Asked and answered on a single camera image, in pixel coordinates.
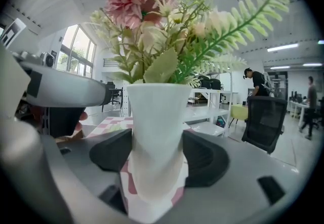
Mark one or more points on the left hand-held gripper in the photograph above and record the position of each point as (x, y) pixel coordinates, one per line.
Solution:
(65, 89)

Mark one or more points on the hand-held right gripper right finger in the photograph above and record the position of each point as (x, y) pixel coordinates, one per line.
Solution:
(206, 161)

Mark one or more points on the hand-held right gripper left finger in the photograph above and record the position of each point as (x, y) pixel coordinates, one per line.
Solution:
(111, 151)

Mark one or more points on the white ribbed vase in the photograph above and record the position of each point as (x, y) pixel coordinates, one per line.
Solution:
(157, 127)

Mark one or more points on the pink flowers with green fern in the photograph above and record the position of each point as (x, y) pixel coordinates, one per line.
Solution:
(126, 5)

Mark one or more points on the person's left hand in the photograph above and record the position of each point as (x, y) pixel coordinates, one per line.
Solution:
(81, 119)

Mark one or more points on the pink white checkered mat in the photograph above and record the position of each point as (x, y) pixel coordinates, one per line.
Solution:
(111, 122)

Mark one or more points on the large paned window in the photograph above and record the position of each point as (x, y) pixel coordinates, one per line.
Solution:
(76, 51)

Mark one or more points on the white shelf unit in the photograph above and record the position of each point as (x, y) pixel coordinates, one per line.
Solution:
(205, 114)

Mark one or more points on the black mesh office chair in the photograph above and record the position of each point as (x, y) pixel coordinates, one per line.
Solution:
(264, 122)

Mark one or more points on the white office desk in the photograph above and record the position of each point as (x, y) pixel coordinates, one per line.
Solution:
(296, 107)

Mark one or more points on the long ceiling light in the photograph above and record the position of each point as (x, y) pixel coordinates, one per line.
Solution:
(282, 47)

